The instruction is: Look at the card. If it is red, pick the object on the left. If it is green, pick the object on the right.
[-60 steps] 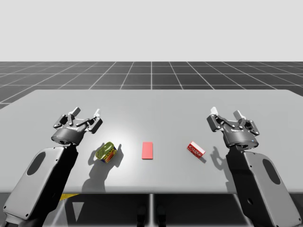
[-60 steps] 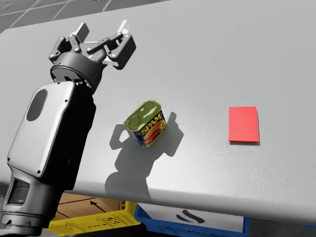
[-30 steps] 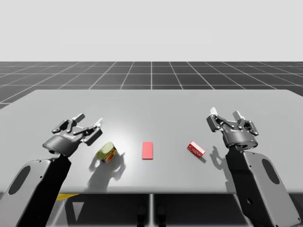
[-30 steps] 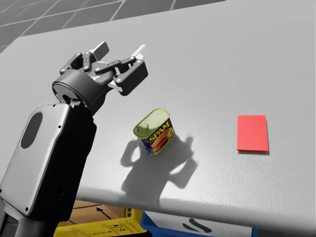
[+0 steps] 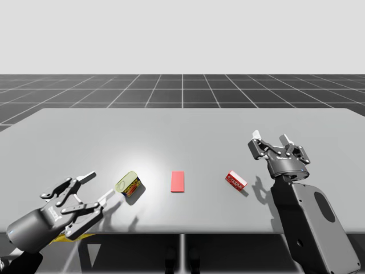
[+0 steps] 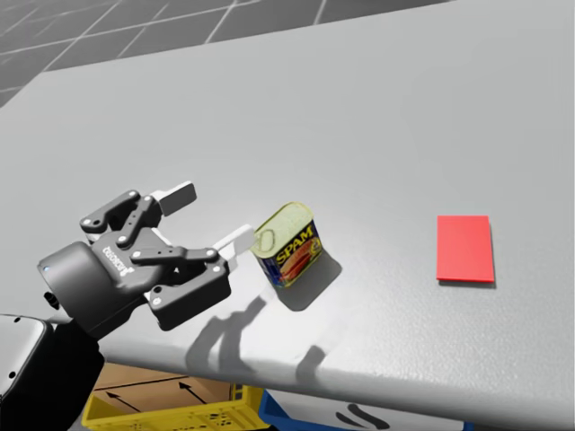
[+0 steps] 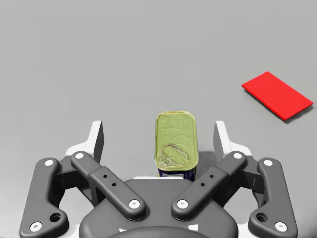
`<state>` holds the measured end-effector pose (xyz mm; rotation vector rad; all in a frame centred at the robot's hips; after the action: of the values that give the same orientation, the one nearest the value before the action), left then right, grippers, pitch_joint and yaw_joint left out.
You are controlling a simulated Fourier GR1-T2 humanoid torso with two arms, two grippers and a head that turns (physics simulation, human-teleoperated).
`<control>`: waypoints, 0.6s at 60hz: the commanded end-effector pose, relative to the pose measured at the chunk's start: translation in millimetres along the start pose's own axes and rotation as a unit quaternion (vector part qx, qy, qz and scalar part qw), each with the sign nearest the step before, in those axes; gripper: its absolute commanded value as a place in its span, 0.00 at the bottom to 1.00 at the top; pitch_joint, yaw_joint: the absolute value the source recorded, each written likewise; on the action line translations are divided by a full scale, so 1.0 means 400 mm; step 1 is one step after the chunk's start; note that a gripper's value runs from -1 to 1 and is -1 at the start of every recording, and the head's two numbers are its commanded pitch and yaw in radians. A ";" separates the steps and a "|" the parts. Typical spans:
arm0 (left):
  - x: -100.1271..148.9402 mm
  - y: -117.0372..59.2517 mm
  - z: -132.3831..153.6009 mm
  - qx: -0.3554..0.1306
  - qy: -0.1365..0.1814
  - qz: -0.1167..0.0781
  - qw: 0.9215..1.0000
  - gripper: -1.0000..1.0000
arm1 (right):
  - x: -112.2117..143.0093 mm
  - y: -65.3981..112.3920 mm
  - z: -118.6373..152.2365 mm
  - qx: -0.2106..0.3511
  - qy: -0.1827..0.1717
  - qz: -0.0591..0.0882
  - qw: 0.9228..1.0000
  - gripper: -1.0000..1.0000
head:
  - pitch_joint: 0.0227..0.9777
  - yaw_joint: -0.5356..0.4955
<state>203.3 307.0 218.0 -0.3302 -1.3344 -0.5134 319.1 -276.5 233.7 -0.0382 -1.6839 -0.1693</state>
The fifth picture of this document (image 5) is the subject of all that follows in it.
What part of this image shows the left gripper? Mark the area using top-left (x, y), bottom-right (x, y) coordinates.
top-left (6, 171), bottom-right (115, 253)

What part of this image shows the green and blue rectangular can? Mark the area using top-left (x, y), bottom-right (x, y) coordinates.
top-left (115, 171), bottom-right (143, 199)

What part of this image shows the red and white carton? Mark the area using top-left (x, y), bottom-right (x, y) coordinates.
top-left (225, 170), bottom-right (248, 192)

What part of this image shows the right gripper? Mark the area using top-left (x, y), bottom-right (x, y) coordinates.
top-left (247, 130), bottom-right (311, 182)

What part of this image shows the pink pad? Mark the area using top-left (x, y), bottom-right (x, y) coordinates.
top-left (170, 171), bottom-right (185, 193)

